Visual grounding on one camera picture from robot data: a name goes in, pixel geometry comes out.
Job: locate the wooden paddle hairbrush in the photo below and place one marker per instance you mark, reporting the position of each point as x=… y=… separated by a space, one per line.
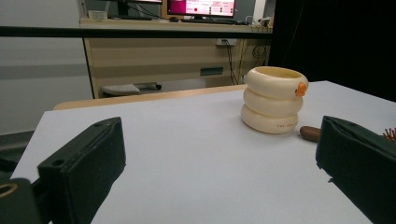
x=309 y=133

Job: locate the computer monitor with pink screen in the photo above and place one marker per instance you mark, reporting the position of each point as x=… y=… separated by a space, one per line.
x=200 y=6

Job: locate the white power strip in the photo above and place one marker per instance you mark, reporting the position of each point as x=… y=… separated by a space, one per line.
x=226 y=42

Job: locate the dark desk label plate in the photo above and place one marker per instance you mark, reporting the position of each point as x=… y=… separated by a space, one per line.
x=211 y=71

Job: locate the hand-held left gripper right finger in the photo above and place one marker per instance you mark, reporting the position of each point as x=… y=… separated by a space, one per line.
x=361 y=161

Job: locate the white partition panel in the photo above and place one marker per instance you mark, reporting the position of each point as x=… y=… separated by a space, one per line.
x=40 y=62

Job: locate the black curtain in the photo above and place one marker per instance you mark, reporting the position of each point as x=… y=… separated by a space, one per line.
x=336 y=43

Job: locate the black computer mouse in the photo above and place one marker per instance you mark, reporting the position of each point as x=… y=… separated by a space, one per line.
x=173 y=19

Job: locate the clear plastic container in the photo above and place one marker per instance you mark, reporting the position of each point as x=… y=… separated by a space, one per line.
x=97 y=14

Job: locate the white board sheet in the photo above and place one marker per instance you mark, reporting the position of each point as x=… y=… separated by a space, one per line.
x=193 y=155

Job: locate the light wooden desk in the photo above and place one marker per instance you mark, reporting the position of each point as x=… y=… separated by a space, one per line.
x=155 y=59

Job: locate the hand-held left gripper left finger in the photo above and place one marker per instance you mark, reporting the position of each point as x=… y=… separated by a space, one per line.
x=84 y=168

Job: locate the grey chair base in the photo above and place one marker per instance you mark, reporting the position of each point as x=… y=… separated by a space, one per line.
x=120 y=89

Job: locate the black keyboard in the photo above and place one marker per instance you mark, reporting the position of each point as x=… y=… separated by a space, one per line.
x=208 y=21

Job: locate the black horizontal frame bar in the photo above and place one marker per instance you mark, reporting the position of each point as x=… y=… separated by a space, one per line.
x=124 y=32

